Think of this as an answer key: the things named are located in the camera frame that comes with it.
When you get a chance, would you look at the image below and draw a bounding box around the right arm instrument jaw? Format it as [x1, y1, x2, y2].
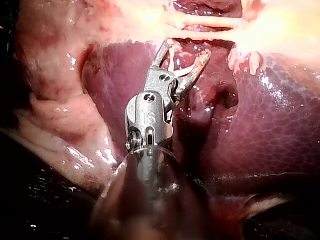
[173, 48, 212, 102]
[150, 38, 175, 71]

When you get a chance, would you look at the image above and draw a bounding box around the right arm instrument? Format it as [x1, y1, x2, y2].
[124, 66, 179, 154]

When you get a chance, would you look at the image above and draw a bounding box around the white clip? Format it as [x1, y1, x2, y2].
[166, 47, 200, 78]

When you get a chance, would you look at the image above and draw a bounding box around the gallbladder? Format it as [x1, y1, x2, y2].
[232, 0, 320, 63]

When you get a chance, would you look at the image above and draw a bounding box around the thin tube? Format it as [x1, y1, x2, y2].
[165, 23, 238, 37]

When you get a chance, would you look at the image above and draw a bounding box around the pale fatty tissue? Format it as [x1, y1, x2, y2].
[9, 0, 166, 198]
[227, 46, 263, 76]
[241, 191, 298, 223]

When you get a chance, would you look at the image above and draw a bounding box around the dark red liver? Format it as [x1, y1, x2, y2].
[82, 0, 320, 201]

